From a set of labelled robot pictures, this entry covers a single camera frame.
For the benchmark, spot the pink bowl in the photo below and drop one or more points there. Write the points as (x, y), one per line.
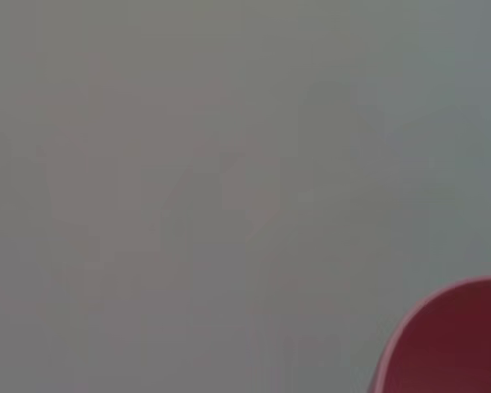
(454, 340)

